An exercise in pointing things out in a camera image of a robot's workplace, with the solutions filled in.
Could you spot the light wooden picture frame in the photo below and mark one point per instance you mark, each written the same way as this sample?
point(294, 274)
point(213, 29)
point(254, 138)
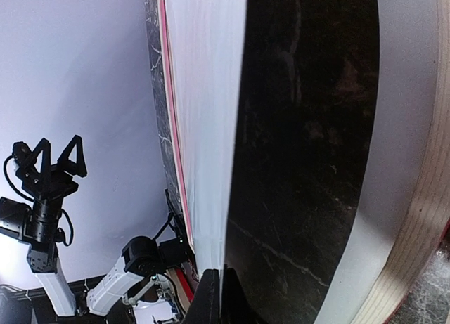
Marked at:
point(427, 217)

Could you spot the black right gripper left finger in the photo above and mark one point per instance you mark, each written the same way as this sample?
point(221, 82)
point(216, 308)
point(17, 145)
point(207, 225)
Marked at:
point(205, 307)

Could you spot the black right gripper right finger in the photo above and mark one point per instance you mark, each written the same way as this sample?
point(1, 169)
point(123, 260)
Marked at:
point(237, 309)

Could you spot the landscape photo print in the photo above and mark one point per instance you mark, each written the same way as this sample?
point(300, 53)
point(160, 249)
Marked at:
point(202, 53)

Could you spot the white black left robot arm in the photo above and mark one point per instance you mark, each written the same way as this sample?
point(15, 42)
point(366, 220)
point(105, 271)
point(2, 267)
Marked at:
point(142, 263)

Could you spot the white mat board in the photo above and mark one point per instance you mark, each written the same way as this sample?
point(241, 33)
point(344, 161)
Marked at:
point(406, 92)

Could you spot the clear acrylic sheet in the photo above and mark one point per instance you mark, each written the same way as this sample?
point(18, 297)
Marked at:
point(305, 121)

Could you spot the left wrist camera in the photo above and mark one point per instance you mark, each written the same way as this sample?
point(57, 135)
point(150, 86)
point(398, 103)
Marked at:
point(20, 152)

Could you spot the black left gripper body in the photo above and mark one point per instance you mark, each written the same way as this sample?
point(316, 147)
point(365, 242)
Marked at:
point(54, 183)

